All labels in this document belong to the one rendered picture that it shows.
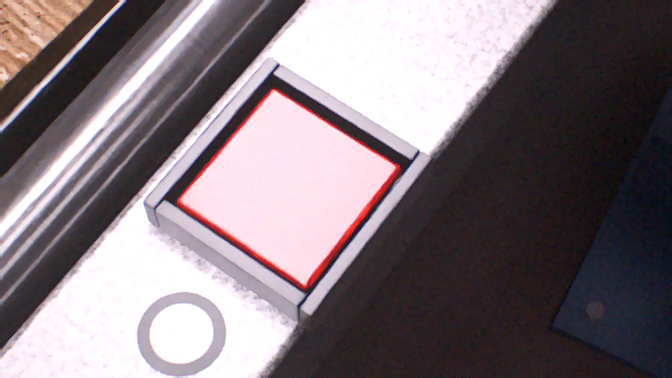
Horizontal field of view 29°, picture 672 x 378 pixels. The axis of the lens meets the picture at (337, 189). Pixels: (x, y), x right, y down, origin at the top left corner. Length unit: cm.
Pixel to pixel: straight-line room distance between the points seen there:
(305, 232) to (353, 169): 3
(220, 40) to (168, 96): 3
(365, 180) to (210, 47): 9
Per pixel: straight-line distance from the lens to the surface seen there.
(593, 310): 145
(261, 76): 49
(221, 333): 47
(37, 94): 53
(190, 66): 52
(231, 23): 53
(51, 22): 51
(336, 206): 47
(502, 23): 53
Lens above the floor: 135
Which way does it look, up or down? 64 degrees down
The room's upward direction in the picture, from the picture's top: straight up
